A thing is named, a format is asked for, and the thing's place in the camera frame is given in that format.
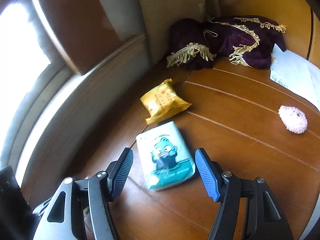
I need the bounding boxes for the beige curtain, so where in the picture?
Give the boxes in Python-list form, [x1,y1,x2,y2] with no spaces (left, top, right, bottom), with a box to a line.
[139,0,221,65]

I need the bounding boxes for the white paper sheets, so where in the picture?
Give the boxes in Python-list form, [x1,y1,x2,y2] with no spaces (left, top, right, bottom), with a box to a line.
[270,45,319,108]

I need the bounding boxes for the cartoon tissue pack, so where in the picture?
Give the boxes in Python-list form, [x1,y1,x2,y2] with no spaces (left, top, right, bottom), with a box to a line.
[136,121,196,191]

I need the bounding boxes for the yellow snack packet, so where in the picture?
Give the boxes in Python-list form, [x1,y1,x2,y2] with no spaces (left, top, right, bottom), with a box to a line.
[140,79,191,125]

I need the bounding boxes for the pink fuzzy ball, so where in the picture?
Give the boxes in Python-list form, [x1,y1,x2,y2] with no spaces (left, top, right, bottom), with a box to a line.
[278,105,308,134]

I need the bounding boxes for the yellow wooden wardrobe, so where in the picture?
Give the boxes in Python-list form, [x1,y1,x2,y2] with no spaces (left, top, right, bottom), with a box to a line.
[218,0,319,66]

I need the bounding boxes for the window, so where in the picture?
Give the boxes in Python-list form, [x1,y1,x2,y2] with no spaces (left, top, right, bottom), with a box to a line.
[1,0,73,168]

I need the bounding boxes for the purple velvet cloth gold fringe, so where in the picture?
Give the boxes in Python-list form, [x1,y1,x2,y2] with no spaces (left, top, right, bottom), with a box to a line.
[167,15,286,70]

